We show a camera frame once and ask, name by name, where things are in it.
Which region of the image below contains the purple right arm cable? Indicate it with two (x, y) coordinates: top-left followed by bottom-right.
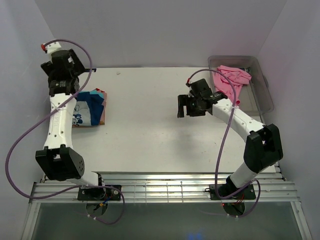
(185, 69), (262, 219)

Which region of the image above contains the turquoise folded t shirt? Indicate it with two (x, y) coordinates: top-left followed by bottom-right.
(90, 89), (106, 107)

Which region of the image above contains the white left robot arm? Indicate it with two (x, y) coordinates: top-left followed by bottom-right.
(44, 67), (188, 200)

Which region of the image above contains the pink t shirt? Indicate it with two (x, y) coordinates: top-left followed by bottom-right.
(212, 65), (252, 106)

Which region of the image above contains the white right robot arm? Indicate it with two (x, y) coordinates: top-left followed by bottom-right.
(185, 79), (283, 199)

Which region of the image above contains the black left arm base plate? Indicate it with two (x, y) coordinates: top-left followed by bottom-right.
(77, 185), (122, 202)

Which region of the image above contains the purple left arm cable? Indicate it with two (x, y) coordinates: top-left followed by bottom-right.
(4, 38), (126, 225)

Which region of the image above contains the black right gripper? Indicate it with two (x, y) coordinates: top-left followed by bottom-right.
(177, 94), (206, 118)

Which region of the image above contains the navy blue t shirt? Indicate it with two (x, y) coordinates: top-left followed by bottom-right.
(72, 91), (104, 127)

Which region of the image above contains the clear plastic bin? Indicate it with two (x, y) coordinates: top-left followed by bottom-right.
(207, 55), (274, 116)

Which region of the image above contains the blue label sticker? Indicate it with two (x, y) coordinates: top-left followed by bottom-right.
(85, 68), (97, 73)

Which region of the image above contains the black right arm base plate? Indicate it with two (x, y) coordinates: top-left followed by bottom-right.
(204, 184), (256, 200)

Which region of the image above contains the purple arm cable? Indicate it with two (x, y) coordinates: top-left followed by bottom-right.
(185, 69), (262, 219)
(4, 38), (126, 225)

